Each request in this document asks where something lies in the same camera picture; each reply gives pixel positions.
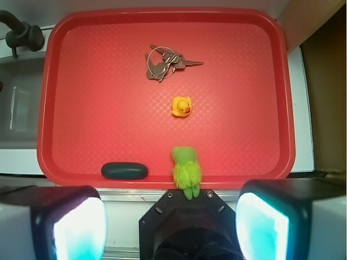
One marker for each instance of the dark sink faucet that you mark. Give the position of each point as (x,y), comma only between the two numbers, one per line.
(21,34)

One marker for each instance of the dark oval case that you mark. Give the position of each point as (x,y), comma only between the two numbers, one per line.
(124,170)

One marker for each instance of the metal sink basin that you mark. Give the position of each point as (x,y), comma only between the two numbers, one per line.
(21,82)

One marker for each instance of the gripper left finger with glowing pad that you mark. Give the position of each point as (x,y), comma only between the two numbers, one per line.
(40,222)

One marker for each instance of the green plush animal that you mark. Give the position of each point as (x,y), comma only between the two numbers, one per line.
(186,172)

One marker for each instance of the bunch of metal keys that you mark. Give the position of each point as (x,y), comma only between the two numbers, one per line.
(172,61)

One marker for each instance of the yellow rubber duck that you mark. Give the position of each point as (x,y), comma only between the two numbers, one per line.
(181,106)

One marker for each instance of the red plastic tray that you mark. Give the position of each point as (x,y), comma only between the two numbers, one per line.
(98,106)

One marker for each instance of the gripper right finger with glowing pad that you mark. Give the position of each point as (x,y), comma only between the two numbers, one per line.
(300,218)

